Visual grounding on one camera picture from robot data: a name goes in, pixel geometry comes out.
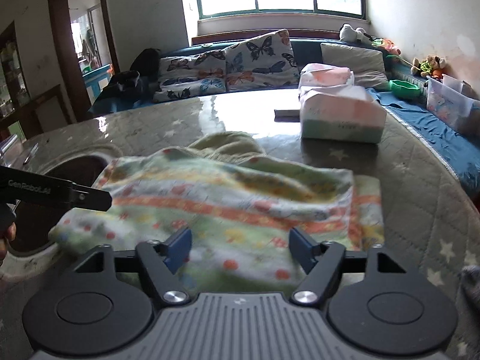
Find pink tissue pack front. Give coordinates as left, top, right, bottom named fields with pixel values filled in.
left=299, top=85, right=386, bottom=144

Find butterfly print pillow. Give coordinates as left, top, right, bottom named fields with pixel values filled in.
left=223, top=29, right=299, bottom=92

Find small dark remote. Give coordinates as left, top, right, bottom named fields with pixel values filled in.
left=274, top=109, right=300, bottom=123

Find green plastic bowl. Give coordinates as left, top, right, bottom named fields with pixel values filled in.
left=389, top=80, right=422, bottom=100

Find dark wooden chair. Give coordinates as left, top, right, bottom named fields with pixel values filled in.
left=1, top=85, right=72, bottom=139

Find person's left hand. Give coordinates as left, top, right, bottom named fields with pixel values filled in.
left=0, top=203, right=16, bottom=262

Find pink tissue pack rear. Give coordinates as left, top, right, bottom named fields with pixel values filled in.
left=298, top=63, right=355, bottom=88

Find grey cushion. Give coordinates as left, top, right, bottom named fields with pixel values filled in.
left=320, top=43, right=389, bottom=90

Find white plush toy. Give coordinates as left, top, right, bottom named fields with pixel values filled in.
left=339, top=24, right=374, bottom=45

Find green patterned children's garment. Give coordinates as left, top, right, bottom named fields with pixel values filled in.
left=49, top=133, right=384, bottom=293

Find pink tissue pack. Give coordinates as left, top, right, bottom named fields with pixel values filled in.
left=299, top=85, right=386, bottom=144
left=298, top=63, right=355, bottom=88

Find clear storage box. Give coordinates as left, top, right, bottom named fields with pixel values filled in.
left=426, top=77, right=479, bottom=137

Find brown plush toys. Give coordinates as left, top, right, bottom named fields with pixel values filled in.
left=411, top=55, right=447, bottom=80

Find dark clothes pile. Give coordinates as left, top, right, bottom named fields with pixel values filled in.
left=97, top=48, right=161, bottom=101

